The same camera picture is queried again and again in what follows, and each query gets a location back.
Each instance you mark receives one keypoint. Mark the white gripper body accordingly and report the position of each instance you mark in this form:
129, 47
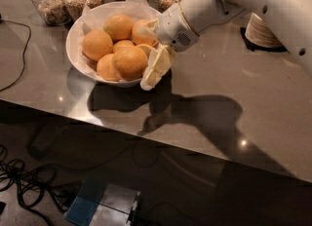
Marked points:
174, 28

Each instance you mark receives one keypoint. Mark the blue and grey box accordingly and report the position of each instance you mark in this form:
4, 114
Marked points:
98, 204

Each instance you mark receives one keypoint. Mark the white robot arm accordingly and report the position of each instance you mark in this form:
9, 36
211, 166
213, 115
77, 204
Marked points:
289, 20

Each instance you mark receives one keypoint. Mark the hidden middle orange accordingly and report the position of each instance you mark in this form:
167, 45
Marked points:
122, 44

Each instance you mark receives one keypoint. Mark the black tray under plates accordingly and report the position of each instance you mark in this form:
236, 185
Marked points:
253, 47

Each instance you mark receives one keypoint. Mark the white ceramic bowl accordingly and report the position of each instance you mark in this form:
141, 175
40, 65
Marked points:
75, 38

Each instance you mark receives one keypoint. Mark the white paper bowl liner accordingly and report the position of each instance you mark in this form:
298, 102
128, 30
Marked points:
94, 18

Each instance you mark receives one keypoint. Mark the stack of paper plates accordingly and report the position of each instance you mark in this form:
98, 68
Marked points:
258, 33

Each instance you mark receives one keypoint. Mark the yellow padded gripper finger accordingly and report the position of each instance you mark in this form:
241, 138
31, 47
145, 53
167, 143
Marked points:
147, 28
159, 63

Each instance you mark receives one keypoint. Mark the left glass granola jar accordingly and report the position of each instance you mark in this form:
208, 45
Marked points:
52, 12

